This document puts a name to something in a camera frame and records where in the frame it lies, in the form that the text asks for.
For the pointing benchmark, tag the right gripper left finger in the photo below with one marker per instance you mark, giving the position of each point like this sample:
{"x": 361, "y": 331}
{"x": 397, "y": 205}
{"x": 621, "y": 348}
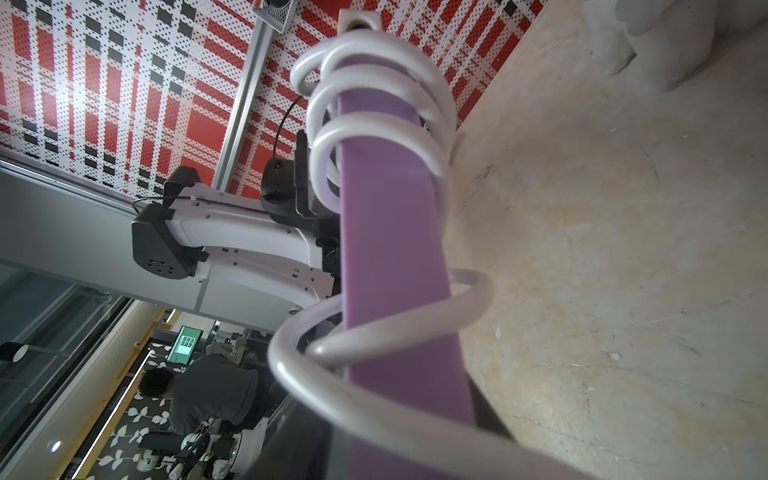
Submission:
{"x": 298, "y": 450}

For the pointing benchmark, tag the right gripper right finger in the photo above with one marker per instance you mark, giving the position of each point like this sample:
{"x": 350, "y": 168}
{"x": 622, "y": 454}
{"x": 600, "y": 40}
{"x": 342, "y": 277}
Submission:
{"x": 486, "y": 417}

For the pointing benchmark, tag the purple power strip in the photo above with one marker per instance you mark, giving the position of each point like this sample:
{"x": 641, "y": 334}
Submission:
{"x": 393, "y": 261}

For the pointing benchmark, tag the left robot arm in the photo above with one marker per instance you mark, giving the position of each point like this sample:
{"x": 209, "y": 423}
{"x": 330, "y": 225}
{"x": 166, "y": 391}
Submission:
{"x": 254, "y": 266}

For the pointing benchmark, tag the person in grey shirt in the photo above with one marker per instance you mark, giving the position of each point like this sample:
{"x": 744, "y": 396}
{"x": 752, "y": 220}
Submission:
{"x": 210, "y": 388}

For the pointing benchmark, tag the grey husky plush toy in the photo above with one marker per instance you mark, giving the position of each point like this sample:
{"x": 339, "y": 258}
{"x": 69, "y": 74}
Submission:
{"x": 658, "y": 44}

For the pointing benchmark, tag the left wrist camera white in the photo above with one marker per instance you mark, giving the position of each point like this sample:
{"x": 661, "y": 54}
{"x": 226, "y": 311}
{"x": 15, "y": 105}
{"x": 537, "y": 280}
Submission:
{"x": 349, "y": 20}

